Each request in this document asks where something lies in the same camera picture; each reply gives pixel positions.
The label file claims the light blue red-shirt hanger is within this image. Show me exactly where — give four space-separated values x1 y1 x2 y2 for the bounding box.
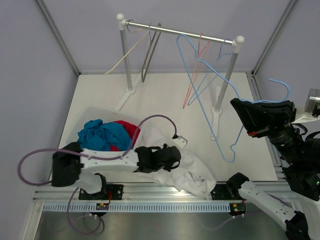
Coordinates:
187 38 233 106

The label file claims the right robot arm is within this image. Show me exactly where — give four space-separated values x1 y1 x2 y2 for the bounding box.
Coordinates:
211 97 320 240

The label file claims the white plastic laundry basket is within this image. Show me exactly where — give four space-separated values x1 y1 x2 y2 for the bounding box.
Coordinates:
59 105 142 147

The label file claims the pink hanger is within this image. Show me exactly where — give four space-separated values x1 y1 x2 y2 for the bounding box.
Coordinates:
182 34 210 109

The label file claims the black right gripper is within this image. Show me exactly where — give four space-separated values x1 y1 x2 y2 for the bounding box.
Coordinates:
230 96 304 165

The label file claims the aluminium rail frame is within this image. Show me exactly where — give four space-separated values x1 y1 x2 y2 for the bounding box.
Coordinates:
32 181 293 204

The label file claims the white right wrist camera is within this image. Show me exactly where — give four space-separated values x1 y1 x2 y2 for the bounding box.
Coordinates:
292 88 320 124

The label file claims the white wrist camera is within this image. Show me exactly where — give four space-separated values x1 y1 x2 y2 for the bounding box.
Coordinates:
172 135 188 149
292 88 320 124

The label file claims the white t shirt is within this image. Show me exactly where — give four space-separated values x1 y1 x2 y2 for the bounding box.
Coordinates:
137 124 217 198

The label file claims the cream empty hanger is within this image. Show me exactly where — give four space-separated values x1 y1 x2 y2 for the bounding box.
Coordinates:
104 18 148 75

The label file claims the grey empty hanger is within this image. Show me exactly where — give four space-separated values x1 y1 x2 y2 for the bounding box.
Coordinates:
140 31 161 83

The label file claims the white slotted cable duct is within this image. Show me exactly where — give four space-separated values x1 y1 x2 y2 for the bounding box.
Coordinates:
43 202 246 213

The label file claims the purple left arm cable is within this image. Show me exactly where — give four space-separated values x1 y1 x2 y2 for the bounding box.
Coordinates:
17 114 179 186

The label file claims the red t shirt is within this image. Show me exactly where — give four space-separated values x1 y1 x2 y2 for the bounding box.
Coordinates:
109 120 141 152

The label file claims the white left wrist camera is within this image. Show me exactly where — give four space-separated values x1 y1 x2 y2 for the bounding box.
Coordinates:
172 135 188 149

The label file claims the blue t shirt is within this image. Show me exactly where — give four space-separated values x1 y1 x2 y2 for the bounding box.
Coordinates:
77 119 135 152

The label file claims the light blue white-shirt hanger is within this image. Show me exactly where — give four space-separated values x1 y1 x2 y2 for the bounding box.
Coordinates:
176 34 291 164

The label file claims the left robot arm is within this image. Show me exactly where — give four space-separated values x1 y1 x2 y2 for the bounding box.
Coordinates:
51 142 182 200

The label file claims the white metal clothes rack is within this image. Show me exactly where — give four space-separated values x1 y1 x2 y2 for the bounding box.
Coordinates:
116 13 245 141

